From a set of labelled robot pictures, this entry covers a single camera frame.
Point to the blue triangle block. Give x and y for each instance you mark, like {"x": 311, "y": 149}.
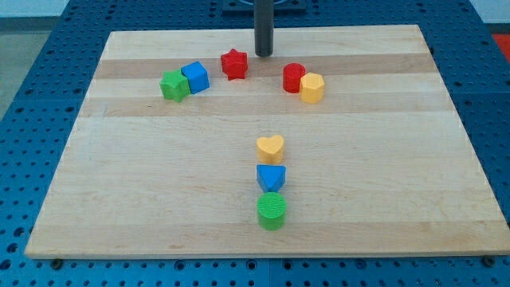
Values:
{"x": 271, "y": 178}

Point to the red cylinder block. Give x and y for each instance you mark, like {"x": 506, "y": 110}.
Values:
{"x": 292, "y": 73}

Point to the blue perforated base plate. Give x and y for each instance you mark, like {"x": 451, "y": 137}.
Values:
{"x": 40, "y": 118}

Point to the red star block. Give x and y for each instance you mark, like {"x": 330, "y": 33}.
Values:
{"x": 234, "y": 64}

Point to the blue cube block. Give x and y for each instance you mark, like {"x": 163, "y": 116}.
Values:
{"x": 197, "y": 76}

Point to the green star block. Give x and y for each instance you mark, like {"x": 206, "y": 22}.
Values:
{"x": 174, "y": 85}

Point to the yellow heart block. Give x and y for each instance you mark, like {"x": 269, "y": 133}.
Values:
{"x": 270, "y": 150}

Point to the yellow hexagon block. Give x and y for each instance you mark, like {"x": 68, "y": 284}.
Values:
{"x": 311, "y": 88}

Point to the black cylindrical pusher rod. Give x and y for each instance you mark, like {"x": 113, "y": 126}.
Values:
{"x": 263, "y": 14}

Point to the light wooden board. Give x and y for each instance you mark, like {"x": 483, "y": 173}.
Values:
{"x": 380, "y": 167}

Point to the green cylinder block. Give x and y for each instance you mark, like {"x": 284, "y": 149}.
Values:
{"x": 271, "y": 211}

